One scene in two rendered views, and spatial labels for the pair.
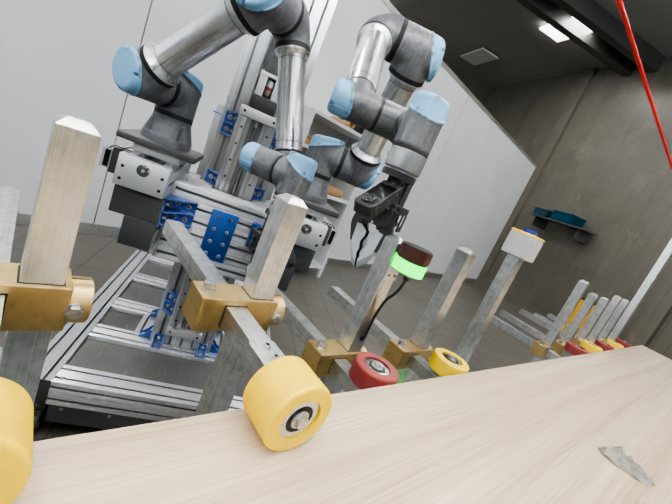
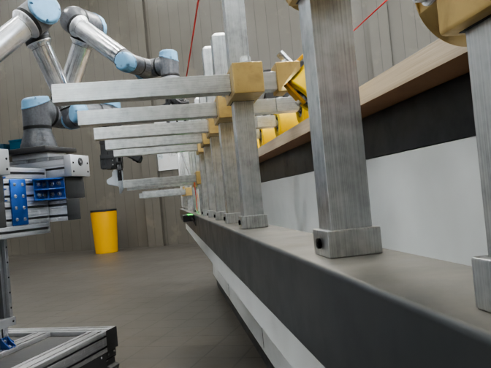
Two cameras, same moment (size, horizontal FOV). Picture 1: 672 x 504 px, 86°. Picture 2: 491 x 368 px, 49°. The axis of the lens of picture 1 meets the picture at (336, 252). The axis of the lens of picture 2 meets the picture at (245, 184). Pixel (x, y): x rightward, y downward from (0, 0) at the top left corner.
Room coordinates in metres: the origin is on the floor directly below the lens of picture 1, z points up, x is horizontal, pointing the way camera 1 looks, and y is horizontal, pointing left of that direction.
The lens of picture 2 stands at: (-0.73, 1.59, 0.76)
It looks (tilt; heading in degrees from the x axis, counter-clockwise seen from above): 1 degrees up; 305
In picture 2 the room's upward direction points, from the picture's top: 5 degrees counter-clockwise
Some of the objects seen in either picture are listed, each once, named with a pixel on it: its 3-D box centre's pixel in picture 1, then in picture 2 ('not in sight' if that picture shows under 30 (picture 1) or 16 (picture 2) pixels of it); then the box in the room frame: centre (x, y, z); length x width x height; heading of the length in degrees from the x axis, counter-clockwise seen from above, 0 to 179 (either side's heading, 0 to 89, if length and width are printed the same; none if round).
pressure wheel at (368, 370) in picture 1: (365, 390); not in sight; (0.57, -0.14, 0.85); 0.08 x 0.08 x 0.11
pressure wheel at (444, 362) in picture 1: (441, 378); not in sight; (0.74, -0.32, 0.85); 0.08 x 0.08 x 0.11
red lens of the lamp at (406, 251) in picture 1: (415, 253); not in sight; (0.64, -0.13, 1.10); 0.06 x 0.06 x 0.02
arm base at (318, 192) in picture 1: (311, 184); (38, 138); (1.33, 0.18, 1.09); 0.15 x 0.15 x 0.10
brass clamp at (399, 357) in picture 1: (409, 353); not in sight; (0.83, -0.26, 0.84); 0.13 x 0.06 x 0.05; 134
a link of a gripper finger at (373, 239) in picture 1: (373, 250); not in sight; (0.75, -0.07, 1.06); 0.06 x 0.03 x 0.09; 154
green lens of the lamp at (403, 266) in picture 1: (409, 266); not in sight; (0.64, -0.13, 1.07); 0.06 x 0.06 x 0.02
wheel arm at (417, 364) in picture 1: (379, 332); (177, 183); (0.88, -0.19, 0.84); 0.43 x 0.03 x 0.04; 44
